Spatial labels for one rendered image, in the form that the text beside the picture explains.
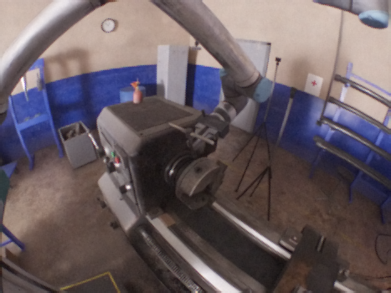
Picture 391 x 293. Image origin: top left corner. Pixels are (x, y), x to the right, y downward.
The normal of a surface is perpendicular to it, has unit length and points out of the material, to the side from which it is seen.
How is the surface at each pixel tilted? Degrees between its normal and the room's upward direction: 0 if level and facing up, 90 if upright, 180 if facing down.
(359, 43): 90
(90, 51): 90
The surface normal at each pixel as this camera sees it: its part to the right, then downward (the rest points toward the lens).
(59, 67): 0.70, 0.43
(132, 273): 0.08, -0.84
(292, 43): -0.71, 0.33
